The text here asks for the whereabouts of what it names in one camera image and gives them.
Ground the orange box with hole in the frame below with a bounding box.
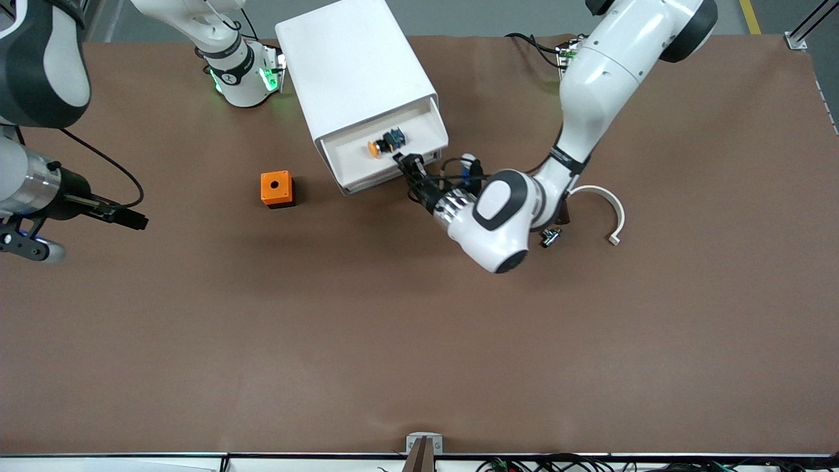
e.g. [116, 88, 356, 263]
[260, 170, 296, 209]

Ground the white half-round clamp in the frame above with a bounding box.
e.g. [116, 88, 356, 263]
[568, 185, 626, 246]

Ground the orange push button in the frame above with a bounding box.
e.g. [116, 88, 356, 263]
[367, 129, 408, 159]

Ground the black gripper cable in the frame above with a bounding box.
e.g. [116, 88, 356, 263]
[58, 127, 145, 209]
[440, 156, 491, 199]

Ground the black arm base cable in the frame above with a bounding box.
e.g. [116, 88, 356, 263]
[505, 31, 571, 70]

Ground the white plastic drawer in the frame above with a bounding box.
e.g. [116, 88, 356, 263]
[320, 97, 450, 195]

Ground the grey metal bracket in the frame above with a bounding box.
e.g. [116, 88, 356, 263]
[406, 432, 444, 455]

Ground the black cable bundle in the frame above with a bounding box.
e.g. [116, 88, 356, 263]
[475, 452, 839, 472]

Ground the white drawer cabinet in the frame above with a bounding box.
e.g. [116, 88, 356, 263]
[275, 0, 442, 197]

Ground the aluminium frame profile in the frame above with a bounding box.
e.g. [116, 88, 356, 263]
[783, 0, 839, 52]

